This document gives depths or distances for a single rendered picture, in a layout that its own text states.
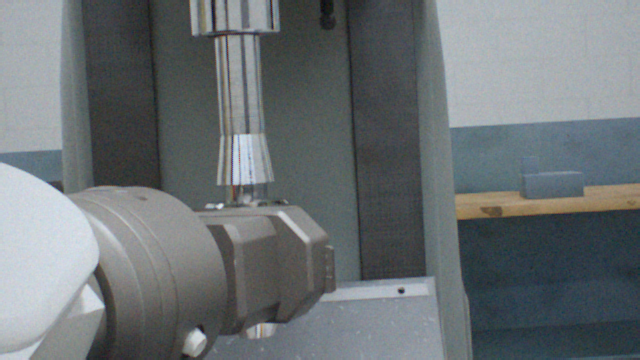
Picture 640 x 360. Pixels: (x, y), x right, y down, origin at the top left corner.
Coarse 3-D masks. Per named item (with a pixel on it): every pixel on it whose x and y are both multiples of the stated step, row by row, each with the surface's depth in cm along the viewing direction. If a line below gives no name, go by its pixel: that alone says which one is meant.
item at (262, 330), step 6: (264, 324) 53; (270, 324) 53; (276, 324) 54; (246, 330) 53; (252, 330) 53; (258, 330) 53; (264, 330) 53; (270, 330) 53; (276, 330) 54; (240, 336) 53; (246, 336) 53; (252, 336) 53; (258, 336) 53; (264, 336) 53
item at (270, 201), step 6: (270, 198) 55; (276, 198) 54; (282, 198) 54; (210, 204) 53; (216, 204) 52; (222, 204) 52; (228, 204) 52; (234, 204) 52; (240, 204) 52; (246, 204) 52; (252, 204) 52; (258, 204) 52; (264, 204) 52; (270, 204) 52; (276, 204) 52; (282, 204) 53; (288, 204) 53
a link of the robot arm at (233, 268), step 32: (96, 192) 40; (128, 192) 41; (160, 192) 43; (160, 224) 40; (192, 224) 42; (224, 224) 44; (256, 224) 46; (288, 224) 47; (192, 256) 40; (224, 256) 44; (256, 256) 45; (288, 256) 47; (320, 256) 48; (192, 288) 39; (224, 288) 42; (256, 288) 45; (288, 288) 47; (320, 288) 48; (192, 320) 40; (224, 320) 44; (256, 320) 45; (288, 320) 47; (192, 352) 40
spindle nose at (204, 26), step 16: (192, 0) 52; (208, 0) 51; (224, 0) 51; (240, 0) 51; (256, 0) 51; (272, 0) 52; (192, 16) 52; (208, 16) 51; (224, 16) 51; (240, 16) 51; (256, 16) 51; (272, 16) 52; (192, 32) 53; (208, 32) 51; (224, 32) 51; (240, 32) 52; (256, 32) 52; (272, 32) 53
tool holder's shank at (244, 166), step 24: (216, 48) 53; (240, 48) 52; (240, 72) 52; (240, 96) 52; (240, 120) 52; (240, 144) 52; (264, 144) 53; (240, 168) 52; (264, 168) 53; (240, 192) 53; (264, 192) 53
